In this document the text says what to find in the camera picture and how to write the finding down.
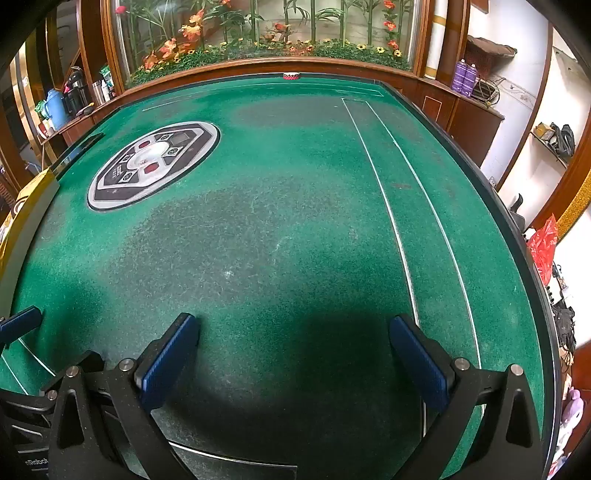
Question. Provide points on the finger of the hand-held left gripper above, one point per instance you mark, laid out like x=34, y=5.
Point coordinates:
x=18, y=323
x=32, y=399

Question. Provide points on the wooden side cabinet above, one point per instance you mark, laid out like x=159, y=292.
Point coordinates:
x=466, y=122

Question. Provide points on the blue thermos jug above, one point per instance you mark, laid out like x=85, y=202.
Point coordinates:
x=55, y=110

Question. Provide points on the black table slot cover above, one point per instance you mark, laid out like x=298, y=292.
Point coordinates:
x=78, y=151

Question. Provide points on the steel cup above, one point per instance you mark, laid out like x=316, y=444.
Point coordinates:
x=96, y=93

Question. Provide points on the wicker basket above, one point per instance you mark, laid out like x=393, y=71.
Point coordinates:
x=487, y=50

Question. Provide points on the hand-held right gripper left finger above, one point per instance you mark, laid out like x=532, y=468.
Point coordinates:
x=159, y=364

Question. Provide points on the round table control panel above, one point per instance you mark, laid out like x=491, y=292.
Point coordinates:
x=152, y=161

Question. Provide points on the green packet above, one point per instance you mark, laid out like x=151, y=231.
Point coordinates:
x=107, y=81

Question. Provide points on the yellow black shelf item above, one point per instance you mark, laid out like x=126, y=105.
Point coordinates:
x=544, y=131

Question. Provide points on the purple spray can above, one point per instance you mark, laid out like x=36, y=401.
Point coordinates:
x=471, y=81
x=459, y=76

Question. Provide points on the yellow cardboard box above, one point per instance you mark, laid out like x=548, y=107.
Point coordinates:
x=32, y=221

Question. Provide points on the red plastic bag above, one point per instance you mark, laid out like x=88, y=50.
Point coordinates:
x=542, y=251

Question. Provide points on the black thermos flask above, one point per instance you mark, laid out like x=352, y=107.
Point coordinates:
x=76, y=92

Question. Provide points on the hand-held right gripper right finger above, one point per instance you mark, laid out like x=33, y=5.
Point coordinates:
x=422, y=364

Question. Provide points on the small red white roll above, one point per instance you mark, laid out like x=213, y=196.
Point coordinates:
x=291, y=76

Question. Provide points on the artificial flower planter display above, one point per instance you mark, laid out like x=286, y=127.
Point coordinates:
x=258, y=32

